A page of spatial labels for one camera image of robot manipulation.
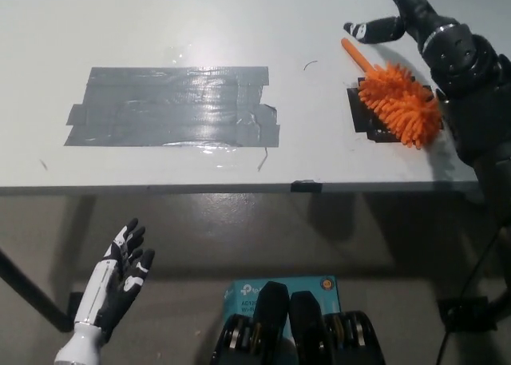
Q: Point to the teal cardboard box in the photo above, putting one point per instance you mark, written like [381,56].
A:
[243,299]

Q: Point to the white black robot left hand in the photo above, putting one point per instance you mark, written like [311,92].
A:
[108,293]

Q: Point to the black table frame bar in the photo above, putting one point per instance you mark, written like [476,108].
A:
[34,293]

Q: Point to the black tape square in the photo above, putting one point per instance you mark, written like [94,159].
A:
[361,119]

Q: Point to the grey duct tape patch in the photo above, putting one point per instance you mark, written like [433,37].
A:
[171,107]

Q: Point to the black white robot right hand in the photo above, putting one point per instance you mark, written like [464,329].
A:
[415,13]

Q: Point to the orange duster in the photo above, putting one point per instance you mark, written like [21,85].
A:
[403,105]

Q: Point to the black table foot plate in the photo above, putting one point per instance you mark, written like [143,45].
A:
[463,313]
[76,305]

